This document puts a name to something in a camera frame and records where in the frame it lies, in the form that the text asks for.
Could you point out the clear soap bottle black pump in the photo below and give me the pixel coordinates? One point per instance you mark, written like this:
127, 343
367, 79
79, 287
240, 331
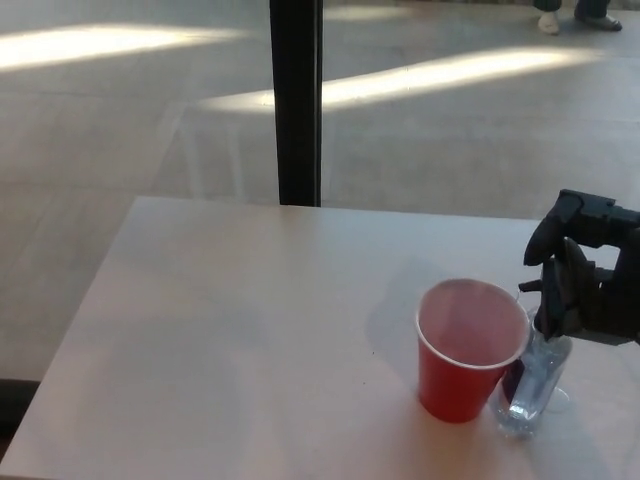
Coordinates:
530, 385

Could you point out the red plastic cup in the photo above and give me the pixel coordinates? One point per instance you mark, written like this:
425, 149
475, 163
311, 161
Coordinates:
447, 382

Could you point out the black vertical window post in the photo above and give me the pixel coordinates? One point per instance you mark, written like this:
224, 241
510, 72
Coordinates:
296, 100

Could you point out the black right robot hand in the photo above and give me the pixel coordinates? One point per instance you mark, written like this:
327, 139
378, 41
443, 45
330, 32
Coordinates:
607, 300

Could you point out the white shoe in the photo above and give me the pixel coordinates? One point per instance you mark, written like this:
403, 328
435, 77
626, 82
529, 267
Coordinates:
549, 22

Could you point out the dark shoe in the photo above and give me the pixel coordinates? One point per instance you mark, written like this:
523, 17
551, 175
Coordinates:
600, 21

